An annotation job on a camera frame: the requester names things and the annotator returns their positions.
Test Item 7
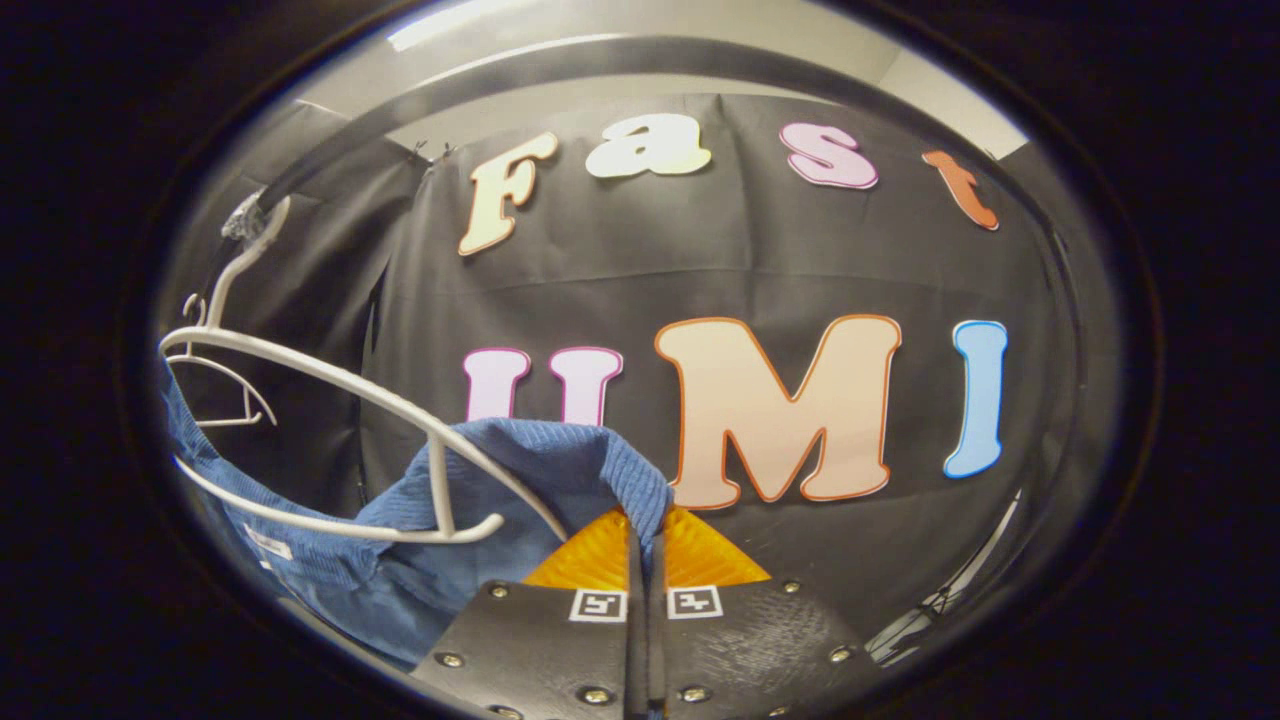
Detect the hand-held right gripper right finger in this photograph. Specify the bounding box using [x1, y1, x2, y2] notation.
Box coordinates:
[650, 505, 883, 720]

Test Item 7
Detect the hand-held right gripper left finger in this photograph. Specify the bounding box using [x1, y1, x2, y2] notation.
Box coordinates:
[413, 505, 643, 720]

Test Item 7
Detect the blue corduroy jacket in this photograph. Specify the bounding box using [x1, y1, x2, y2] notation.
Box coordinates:
[158, 360, 676, 673]

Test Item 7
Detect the white hanger with taped hook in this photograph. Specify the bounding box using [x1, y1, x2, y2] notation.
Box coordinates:
[158, 195, 571, 546]

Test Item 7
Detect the white empty hanger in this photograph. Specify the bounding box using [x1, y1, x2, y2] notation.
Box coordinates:
[165, 293, 279, 429]

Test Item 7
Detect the black clothes rack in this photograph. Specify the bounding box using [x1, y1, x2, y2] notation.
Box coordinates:
[215, 35, 1086, 481]

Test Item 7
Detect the black tripod stand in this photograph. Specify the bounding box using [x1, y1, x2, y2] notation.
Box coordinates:
[865, 490, 1023, 666]

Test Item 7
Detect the black backdrop cloth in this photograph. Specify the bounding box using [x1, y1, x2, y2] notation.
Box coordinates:
[155, 90, 1091, 661]

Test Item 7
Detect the clear tape wrap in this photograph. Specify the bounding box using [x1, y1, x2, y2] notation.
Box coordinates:
[222, 188, 269, 241]

